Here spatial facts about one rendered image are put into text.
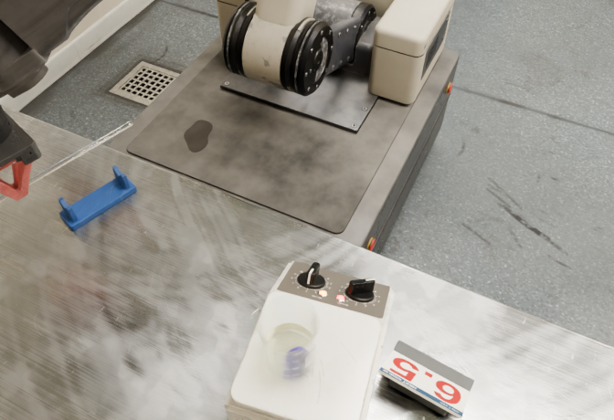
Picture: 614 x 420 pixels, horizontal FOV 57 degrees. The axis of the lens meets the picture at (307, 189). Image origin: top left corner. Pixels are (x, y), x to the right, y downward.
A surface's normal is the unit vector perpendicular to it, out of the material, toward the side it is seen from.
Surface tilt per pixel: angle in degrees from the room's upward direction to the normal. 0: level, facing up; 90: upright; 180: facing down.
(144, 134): 0
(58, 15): 80
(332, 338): 0
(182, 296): 0
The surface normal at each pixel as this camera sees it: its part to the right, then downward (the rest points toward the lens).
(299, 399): 0.00, -0.65
